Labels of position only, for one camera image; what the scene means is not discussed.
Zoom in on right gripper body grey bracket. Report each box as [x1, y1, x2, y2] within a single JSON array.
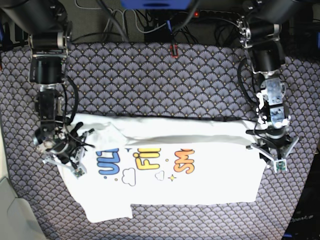
[[42, 128, 95, 179]]

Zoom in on left gripper body grey bracket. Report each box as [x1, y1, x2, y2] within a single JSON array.
[[246, 136, 299, 173]]

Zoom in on white printed T-shirt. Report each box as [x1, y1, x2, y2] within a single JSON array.
[[58, 114, 266, 223]]

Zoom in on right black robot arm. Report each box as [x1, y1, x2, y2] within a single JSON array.
[[0, 0, 93, 178]]

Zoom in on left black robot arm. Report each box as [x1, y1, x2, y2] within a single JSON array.
[[236, 0, 316, 173]]

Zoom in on grey chair corner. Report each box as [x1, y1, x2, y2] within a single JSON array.
[[0, 177, 46, 240]]

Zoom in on purple fan-pattern table cloth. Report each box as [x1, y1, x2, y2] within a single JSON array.
[[0, 43, 320, 240]]

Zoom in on red black table clamp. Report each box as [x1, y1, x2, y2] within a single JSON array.
[[169, 44, 179, 59]]

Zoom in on black power strip red light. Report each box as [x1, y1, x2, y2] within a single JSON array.
[[193, 9, 240, 19]]

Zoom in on blue box at top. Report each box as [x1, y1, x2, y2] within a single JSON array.
[[120, 0, 191, 10]]

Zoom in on grey white cables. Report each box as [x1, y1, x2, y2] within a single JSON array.
[[74, 0, 168, 43]]

